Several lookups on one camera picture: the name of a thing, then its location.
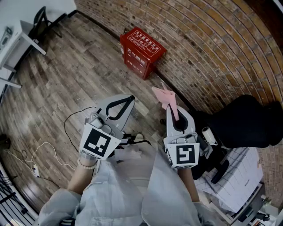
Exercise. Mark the light grey shirt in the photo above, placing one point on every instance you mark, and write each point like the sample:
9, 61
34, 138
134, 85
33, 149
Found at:
110, 198

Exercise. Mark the person's right forearm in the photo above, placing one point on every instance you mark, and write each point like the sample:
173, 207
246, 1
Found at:
188, 183

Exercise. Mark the black waist device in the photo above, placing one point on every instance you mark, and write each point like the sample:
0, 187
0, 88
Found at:
128, 140

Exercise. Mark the small dark square device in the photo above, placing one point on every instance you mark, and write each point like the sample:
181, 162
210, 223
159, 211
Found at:
9, 31

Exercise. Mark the white table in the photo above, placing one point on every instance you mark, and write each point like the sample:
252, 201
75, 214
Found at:
13, 46

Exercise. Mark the black folding chair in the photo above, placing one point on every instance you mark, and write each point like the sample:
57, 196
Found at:
40, 22

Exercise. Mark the pink cloth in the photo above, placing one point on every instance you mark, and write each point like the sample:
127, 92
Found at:
167, 98

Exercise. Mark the white cylindrical device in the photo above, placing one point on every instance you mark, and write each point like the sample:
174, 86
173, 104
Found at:
209, 134

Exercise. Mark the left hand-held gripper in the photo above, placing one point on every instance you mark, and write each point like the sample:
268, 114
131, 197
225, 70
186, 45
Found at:
97, 141

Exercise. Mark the black metal rack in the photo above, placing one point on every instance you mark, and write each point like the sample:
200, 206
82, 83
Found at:
8, 195

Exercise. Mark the white power strip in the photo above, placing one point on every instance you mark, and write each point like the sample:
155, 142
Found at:
36, 171

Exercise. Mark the white gridded box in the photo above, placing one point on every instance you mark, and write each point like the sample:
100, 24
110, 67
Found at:
238, 176

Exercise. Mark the black adapter block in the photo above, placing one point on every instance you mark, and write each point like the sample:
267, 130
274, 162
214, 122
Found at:
4, 139

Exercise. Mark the white inner top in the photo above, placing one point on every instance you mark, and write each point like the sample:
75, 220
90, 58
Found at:
137, 167

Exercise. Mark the white shoe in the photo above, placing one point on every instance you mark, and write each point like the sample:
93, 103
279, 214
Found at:
139, 136

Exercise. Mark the red fire extinguisher box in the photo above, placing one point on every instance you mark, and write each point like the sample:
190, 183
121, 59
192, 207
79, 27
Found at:
141, 50

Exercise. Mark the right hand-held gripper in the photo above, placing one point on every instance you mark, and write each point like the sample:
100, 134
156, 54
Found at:
183, 154

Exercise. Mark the person's left forearm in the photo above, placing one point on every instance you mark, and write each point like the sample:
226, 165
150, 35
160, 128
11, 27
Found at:
81, 176

